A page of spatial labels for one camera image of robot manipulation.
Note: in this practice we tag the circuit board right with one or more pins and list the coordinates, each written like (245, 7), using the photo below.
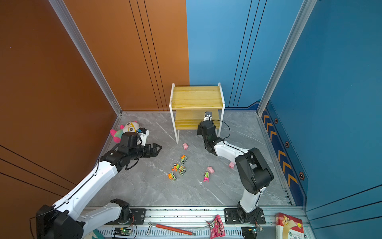
(251, 232)

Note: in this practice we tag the red white box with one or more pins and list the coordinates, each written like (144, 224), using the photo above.
(288, 227)

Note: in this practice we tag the aluminium corner post left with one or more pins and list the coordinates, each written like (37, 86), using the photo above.
(74, 33)

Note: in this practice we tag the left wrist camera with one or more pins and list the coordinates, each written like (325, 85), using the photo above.
(143, 134)

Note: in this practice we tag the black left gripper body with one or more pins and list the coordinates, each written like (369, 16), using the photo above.
(143, 151)

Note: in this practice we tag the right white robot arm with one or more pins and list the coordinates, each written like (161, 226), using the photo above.
(254, 172)

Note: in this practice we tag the green orange toy truck top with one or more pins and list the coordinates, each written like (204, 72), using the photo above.
(183, 159)

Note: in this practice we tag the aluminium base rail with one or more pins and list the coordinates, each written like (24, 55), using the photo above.
(194, 219)

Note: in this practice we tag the pink snack packet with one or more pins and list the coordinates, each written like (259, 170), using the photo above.
(216, 227)

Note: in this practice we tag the orange toy truck middle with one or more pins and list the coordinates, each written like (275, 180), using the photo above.
(176, 167)

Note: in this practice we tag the teal cloth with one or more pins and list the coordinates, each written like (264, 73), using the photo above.
(95, 234)

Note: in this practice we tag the plush doll pink white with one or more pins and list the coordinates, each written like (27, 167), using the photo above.
(131, 126)

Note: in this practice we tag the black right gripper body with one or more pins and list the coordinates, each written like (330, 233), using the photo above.
(200, 130)

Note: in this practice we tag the red handled tool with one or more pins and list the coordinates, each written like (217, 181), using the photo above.
(172, 229)

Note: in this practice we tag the green circuit board left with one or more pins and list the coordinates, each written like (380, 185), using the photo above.
(122, 232)

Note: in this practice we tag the aluminium corner post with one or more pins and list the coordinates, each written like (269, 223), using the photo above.
(291, 41)
(74, 33)

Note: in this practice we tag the pink toy truck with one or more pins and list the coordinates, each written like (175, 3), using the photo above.
(206, 176)

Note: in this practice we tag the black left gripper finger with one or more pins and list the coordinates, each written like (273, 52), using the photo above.
(155, 147)
(154, 152)

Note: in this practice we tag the aluminium corner post right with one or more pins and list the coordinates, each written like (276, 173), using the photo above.
(291, 41)

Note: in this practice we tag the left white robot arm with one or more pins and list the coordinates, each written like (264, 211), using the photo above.
(65, 219)

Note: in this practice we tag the orange green toy truck bottom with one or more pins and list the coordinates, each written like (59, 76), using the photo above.
(172, 176)

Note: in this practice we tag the white shelf frame with wood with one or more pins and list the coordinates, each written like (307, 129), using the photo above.
(188, 105)

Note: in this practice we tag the green toy truck middle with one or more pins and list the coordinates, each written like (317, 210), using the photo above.
(181, 169)

